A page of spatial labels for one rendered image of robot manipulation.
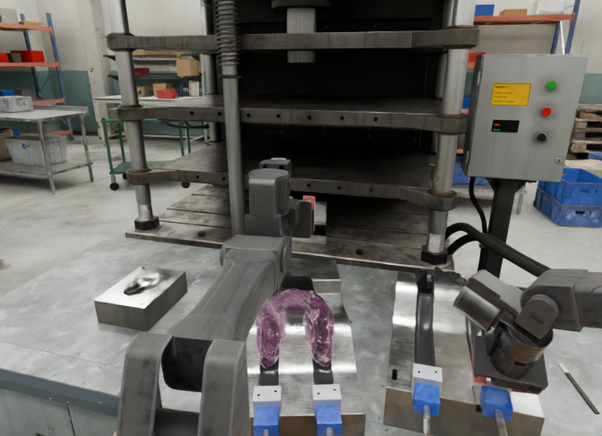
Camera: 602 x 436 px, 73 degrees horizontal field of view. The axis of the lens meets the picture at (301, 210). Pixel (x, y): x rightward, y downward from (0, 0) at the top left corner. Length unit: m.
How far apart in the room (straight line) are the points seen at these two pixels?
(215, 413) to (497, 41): 7.28
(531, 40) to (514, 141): 6.06
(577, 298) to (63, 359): 1.02
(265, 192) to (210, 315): 0.22
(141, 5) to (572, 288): 8.56
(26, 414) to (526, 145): 1.65
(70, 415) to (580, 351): 1.25
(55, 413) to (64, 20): 8.94
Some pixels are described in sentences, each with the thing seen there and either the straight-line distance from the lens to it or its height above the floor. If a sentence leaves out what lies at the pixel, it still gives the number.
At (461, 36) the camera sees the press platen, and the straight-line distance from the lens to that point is 1.33.
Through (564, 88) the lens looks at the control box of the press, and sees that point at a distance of 1.54.
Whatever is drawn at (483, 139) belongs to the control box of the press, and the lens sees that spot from 1.52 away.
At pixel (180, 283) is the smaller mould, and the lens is 1.24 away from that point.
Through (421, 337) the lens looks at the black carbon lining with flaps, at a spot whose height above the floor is 0.88.
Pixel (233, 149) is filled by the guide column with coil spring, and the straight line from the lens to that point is 1.54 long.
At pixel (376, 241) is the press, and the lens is 1.64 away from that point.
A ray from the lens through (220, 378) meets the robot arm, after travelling 0.33.
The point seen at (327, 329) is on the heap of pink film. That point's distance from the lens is 0.92.
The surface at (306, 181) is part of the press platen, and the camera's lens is 1.52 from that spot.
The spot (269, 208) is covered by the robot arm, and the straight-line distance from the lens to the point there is 0.55.
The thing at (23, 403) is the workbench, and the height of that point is 0.62.
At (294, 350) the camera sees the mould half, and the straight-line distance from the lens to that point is 0.91.
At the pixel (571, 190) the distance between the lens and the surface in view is 4.46.
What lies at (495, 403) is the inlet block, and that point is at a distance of 0.80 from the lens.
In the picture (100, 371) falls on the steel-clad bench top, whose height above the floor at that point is 0.80.
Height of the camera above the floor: 1.44
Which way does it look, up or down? 20 degrees down
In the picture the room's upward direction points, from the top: straight up
